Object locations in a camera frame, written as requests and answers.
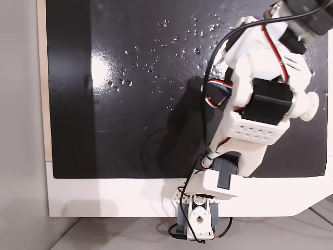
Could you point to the grey table clamp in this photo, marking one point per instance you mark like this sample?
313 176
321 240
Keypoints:
182 216

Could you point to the light wooden board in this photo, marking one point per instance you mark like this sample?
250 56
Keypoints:
43 78

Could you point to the black glossy mat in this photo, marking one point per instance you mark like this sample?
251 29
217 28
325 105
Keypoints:
117 130

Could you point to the purple ribbed pen grip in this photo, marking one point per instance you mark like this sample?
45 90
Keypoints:
259 17

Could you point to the black camera box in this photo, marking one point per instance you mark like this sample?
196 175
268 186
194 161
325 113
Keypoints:
314 15

